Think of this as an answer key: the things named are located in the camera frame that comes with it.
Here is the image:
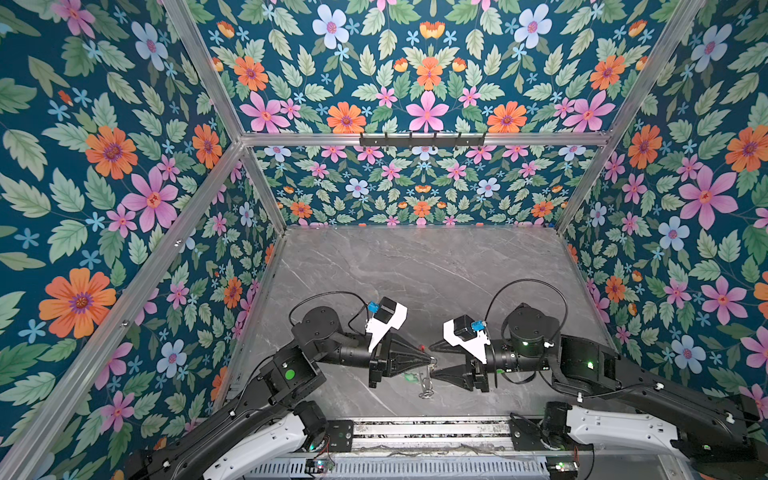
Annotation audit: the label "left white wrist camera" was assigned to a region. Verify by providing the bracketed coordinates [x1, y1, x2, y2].
[365, 297, 408, 353]

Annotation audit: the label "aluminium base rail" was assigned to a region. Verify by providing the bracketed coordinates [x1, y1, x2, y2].
[246, 416, 694, 479]

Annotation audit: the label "camera black cable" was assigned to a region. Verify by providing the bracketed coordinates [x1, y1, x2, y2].
[482, 278, 570, 337]
[287, 290, 373, 334]

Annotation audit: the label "metal keyring with red handle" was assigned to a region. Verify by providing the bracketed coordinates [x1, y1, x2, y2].
[419, 345, 437, 400]

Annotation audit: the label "small circuit board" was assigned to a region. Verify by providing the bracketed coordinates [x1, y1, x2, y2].
[305, 459, 336, 477]
[546, 458, 579, 480]

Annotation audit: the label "left small circuit board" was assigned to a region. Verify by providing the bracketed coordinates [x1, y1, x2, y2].
[305, 459, 336, 477]

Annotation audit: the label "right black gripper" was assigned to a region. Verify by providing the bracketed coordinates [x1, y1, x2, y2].
[428, 331, 551, 394]

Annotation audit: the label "right small circuit board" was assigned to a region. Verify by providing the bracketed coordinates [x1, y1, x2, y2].
[546, 458, 579, 480]

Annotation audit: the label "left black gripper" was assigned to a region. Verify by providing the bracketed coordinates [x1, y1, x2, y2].
[315, 330, 436, 390]

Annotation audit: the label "left camera black cable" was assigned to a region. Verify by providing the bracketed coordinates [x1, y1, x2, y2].
[287, 290, 373, 334]

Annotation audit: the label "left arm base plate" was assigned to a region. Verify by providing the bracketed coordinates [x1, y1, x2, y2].
[311, 419, 355, 455]

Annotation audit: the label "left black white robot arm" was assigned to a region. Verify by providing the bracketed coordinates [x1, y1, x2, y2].
[124, 299, 431, 479]

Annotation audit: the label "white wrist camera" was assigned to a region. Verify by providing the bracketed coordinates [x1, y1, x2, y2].
[443, 315, 491, 364]
[365, 297, 408, 353]

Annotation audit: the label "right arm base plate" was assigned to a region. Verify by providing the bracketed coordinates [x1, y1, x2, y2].
[509, 402, 589, 451]

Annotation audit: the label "right camera black cable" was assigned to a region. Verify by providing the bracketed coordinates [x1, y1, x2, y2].
[482, 278, 570, 337]

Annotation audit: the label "black hook rail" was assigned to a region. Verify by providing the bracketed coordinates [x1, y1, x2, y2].
[358, 132, 486, 149]

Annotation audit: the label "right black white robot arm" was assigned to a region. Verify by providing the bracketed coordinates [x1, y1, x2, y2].
[430, 303, 767, 479]

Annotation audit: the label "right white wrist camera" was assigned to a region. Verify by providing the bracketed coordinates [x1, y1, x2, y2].
[443, 315, 491, 364]

